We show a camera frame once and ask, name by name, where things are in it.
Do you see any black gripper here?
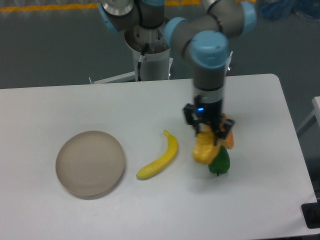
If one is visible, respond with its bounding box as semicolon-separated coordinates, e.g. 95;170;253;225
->
183;94;235;146

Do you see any yellow toy pepper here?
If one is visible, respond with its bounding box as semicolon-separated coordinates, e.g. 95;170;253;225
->
192;131;221;165

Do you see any green toy pepper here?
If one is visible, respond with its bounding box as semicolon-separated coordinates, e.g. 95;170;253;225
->
208;146;230;176

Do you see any orange toy pepper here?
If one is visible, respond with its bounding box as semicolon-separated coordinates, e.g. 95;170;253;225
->
204;112;234;149

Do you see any beige round plate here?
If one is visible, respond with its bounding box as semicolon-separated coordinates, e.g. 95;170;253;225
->
55;130;126;200

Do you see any white metal stand leg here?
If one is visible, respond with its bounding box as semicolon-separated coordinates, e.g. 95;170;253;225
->
224;51;233;76

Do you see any white frame at right edge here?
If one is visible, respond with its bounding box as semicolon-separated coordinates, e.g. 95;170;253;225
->
296;96;320;138

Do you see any blue plastic bag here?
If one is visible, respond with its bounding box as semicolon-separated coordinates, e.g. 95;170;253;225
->
256;0;320;21

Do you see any yellow toy banana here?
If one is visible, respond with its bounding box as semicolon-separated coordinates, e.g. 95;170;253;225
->
136;130;179;180

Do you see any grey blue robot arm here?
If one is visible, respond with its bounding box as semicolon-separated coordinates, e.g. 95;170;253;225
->
97;0;257;145

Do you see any black device at table corner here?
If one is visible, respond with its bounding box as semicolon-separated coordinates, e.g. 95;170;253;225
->
301;202;320;229

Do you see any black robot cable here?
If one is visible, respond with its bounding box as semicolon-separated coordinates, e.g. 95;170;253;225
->
136;43;150;82

